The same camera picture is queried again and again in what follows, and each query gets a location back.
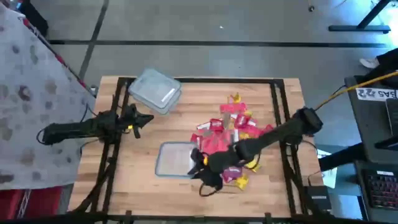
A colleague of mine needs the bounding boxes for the black desk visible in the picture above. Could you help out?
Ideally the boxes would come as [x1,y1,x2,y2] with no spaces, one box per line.
[344,74,398,224]

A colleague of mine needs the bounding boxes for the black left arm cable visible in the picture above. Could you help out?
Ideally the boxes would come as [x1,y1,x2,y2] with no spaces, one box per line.
[36,128,47,146]

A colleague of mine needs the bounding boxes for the yellow cable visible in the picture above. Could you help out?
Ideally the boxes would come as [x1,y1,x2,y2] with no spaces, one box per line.
[313,70,398,112]

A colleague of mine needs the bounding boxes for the black box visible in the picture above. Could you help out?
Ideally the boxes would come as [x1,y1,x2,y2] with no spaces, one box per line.
[17,0,50,37]

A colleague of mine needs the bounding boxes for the black desk foot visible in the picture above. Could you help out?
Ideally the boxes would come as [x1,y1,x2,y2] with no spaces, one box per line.
[328,0,393,34]

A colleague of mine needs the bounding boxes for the black desk crossbar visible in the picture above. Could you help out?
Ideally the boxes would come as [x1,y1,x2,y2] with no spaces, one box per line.
[318,136,398,172]

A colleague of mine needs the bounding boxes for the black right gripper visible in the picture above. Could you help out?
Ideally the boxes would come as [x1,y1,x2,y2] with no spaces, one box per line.
[188,148,228,187]

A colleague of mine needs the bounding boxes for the long red candy packet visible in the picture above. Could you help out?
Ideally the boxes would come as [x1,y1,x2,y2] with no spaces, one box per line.
[198,133,218,156]
[244,126,265,139]
[214,129,239,155]
[220,103,248,114]

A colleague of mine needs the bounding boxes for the purple candy packet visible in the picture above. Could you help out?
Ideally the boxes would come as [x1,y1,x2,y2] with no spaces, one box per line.
[221,166,244,184]

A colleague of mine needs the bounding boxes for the person's leg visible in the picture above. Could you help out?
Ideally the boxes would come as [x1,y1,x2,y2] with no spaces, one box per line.
[357,47,398,90]

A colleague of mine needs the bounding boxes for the black power adapter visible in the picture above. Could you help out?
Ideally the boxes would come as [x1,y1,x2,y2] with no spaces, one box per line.
[305,185,333,212]

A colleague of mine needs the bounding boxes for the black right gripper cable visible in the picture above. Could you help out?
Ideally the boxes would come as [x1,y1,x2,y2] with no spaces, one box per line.
[198,183,223,197]

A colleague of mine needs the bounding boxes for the white paper label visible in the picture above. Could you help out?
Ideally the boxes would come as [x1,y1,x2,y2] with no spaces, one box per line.
[356,87,398,102]

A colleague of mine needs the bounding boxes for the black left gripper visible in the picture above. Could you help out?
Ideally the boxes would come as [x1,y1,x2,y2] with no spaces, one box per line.
[119,105,154,139]

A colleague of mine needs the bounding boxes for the black laptop backlit keyboard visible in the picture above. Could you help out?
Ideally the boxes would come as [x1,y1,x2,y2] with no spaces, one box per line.
[354,160,398,224]

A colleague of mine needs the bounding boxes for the small clear plastic container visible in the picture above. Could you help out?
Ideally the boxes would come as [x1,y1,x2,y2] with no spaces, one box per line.
[154,141,200,180]

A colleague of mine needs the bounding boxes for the person's shoe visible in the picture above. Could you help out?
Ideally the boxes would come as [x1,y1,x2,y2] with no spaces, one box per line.
[359,57,381,70]

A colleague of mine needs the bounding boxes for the black laptop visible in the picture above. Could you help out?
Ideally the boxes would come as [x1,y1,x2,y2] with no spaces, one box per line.
[385,98,398,138]

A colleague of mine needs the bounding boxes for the white paper sheet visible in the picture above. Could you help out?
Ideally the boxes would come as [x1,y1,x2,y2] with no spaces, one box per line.
[316,148,339,190]

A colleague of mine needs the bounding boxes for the spotted grey cloth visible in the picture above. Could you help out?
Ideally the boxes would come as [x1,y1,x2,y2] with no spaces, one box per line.
[0,4,97,191]

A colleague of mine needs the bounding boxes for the red fabric panel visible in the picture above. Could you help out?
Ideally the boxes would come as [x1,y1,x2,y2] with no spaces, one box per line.
[0,185,65,221]

